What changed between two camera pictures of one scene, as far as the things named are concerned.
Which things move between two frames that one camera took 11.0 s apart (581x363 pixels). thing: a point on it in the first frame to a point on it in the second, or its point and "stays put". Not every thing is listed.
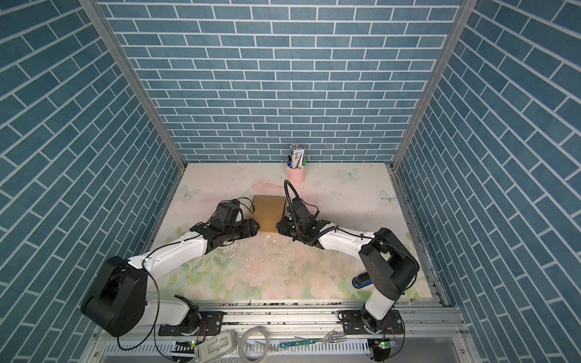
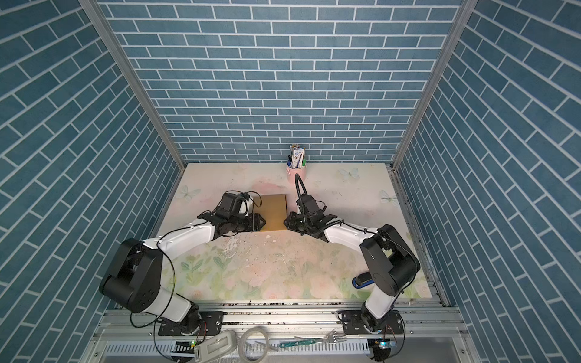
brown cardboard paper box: [267, 210] stays put
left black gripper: [250, 228] to [254, 221]
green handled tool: [296, 342] stays put
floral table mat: [365, 198] stays put
